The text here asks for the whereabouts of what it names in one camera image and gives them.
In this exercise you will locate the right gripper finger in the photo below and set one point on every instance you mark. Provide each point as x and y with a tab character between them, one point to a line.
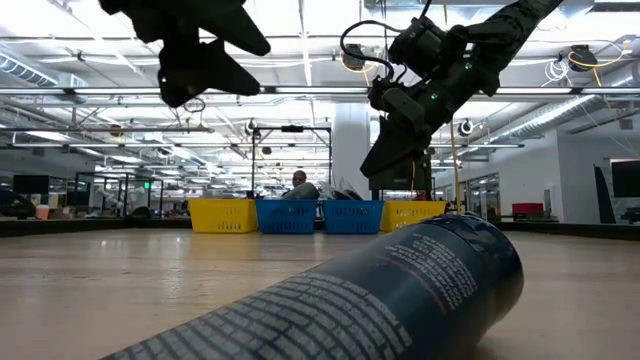
395	147

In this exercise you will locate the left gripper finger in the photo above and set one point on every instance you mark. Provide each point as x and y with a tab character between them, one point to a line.
235	30
200	70

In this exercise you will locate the grey deodorant stick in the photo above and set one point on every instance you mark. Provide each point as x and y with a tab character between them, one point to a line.
305	192

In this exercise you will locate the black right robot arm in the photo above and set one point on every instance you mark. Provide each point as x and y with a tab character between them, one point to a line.
510	25

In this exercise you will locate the black background monitor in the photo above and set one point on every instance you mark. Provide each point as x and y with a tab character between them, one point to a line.
415	184

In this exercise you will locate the white round pillar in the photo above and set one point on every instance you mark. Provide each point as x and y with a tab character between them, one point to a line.
350	150

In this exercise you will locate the yellow plastic basket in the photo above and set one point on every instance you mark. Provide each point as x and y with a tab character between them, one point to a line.
222	215
410	215

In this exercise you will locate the blue plastic basket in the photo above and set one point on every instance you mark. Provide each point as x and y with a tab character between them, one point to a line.
352	217
287	217

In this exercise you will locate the person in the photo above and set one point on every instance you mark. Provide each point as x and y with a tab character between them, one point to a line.
300	177

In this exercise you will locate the red box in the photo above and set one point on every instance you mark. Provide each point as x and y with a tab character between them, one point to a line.
527	209

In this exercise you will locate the dark blue lotion tube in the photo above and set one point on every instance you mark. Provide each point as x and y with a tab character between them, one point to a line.
375	300

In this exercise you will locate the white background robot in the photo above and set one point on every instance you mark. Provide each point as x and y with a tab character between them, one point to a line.
112	197

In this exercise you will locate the black leaning panel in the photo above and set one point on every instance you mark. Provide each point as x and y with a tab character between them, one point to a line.
604	200

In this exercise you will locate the small black desk monitor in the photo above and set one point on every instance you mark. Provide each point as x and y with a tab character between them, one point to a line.
30	185

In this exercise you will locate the pink cup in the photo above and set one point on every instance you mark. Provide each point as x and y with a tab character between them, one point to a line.
42	212

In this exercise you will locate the black background rig frame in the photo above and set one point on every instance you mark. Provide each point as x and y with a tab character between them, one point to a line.
292	129

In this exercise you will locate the silver ceiling duct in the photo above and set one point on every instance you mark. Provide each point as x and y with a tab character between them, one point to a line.
30	72
550	116

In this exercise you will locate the black distant rig frame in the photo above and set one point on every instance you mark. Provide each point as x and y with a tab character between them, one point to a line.
120	174

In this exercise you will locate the dark wall screen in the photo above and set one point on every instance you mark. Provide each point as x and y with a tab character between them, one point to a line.
627	180

